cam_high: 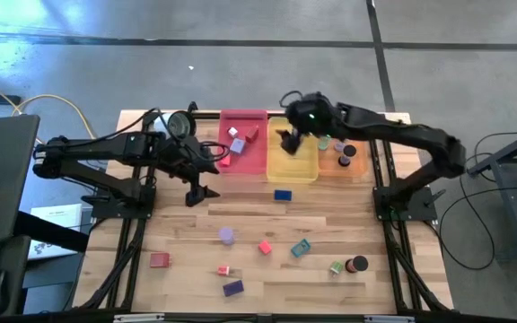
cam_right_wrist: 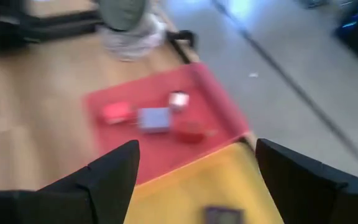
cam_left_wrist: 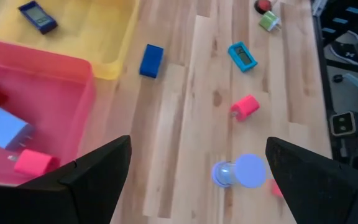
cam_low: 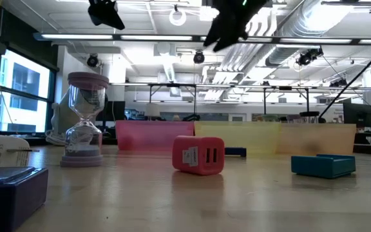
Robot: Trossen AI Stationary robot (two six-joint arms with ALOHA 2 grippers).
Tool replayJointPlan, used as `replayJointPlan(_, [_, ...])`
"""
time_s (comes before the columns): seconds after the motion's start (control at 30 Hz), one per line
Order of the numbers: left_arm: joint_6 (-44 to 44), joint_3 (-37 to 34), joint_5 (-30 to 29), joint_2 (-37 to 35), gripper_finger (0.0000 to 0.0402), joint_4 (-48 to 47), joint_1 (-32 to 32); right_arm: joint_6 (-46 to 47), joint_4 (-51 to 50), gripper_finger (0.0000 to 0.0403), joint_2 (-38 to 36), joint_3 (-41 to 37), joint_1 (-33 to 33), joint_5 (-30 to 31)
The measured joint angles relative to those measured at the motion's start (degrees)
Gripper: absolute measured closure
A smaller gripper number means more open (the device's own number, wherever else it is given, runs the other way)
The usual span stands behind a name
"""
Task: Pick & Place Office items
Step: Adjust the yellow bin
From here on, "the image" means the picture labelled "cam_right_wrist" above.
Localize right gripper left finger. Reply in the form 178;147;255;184
40;139;141;224

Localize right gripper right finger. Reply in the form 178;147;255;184
255;138;357;224

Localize small navy digital timer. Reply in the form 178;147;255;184
203;205;245;224

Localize pink charger cube with prongs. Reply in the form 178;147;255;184
101;101;135;125

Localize lavender blue wall charger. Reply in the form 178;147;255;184
137;107;172;134

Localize dark red USB charger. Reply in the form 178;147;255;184
174;120;219;144

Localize small white plug adapter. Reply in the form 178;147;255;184
168;90;191;112

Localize pink translucent plastic bin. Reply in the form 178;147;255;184
82;62;251;186

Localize yellow translucent plastic bin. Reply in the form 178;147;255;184
123;141;285;224

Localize white power cable with plug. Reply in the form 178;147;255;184
99;15;167;62

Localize black cable connector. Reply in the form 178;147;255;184
166;29;197;49

